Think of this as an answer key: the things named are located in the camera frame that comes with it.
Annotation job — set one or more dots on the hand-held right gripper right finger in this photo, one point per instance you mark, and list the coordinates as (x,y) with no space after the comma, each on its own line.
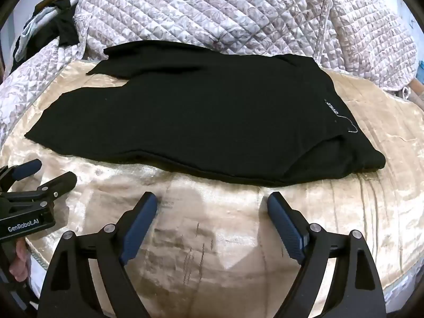
(285,230)

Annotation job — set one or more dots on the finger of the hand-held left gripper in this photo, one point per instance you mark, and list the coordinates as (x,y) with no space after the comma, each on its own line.
(63,181)
(27,169)

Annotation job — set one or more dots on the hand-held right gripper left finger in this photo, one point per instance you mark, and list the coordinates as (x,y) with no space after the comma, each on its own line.
(142,227)

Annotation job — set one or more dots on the black pants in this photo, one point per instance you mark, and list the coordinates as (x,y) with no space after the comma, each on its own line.
(198,112)

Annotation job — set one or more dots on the person's left hand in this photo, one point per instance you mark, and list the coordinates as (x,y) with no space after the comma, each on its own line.
(19,260)

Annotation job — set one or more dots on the beige satin bed cover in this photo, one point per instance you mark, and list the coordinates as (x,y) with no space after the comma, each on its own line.
(232,238)

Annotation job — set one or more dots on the light blue white cloth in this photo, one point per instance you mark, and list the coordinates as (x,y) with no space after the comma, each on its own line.
(31,28)

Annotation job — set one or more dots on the black garment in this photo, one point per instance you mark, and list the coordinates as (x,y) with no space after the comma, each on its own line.
(64,26)

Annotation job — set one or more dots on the quilted patterned blanket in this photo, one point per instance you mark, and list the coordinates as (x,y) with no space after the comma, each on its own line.
(232,6)

